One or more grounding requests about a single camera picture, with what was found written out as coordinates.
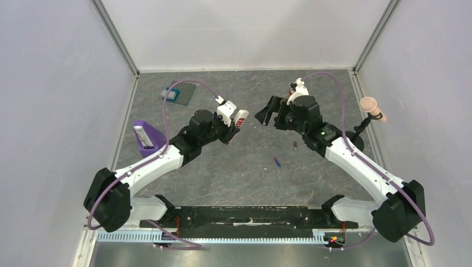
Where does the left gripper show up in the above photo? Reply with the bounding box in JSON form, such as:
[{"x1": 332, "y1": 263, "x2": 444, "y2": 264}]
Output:
[{"x1": 199, "y1": 111, "x2": 240, "y2": 146}]

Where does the white remote control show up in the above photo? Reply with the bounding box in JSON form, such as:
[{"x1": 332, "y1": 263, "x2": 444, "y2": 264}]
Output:
[{"x1": 234, "y1": 110, "x2": 249, "y2": 129}]

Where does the blue purple battery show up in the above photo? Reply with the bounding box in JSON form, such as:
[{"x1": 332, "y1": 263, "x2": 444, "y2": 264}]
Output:
[{"x1": 273, "y1": 157, "x2": 281, "y2": 167}]

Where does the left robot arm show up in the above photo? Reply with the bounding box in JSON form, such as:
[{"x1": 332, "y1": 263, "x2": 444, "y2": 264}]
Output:
[{"x1": 83, "y1": 110, "x2": 248, "y2": 233}]

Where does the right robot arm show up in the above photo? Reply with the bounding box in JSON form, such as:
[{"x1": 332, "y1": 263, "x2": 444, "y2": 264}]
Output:
[{"x1": 254, "y1": 96, "x2": 426, "y2": 243}]

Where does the grey lego baseplate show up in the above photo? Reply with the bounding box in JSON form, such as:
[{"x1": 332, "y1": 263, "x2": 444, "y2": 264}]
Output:
[{"x1": 172, "y1": 82, "x2": 196, "y2": 106}]

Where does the blue lego brick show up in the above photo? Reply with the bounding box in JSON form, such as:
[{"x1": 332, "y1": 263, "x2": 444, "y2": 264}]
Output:
[{"x1": 161, "y1": 88, "x2": 180, "y2": 102}]

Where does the purple stand with white device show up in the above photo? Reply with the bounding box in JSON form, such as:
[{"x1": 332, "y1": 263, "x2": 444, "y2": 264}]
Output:
[{"x1": 133, "y1": 120, "x2": 166, "y2": 158}]

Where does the pink microphone on black stand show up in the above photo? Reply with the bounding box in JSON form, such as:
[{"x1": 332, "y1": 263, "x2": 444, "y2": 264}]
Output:
[{"x1": 346, "y1": 97, "x2": 387, "y2": 151}]

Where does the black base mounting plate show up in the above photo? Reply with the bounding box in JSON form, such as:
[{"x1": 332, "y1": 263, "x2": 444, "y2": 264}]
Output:
[{"x1": 154, "y1": 195, "x2": 359, "y2": 239}]

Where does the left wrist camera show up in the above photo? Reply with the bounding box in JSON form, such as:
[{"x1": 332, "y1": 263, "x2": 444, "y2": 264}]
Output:
[{"x1": 215, "y1": 96, "x2": 237, "y2": 127}]

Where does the white slotted cable duct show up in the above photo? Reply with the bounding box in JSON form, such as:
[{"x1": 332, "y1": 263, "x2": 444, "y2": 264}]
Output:
[{"x1": 97, "y1": 230, "x2": 328, "y2": 245}]

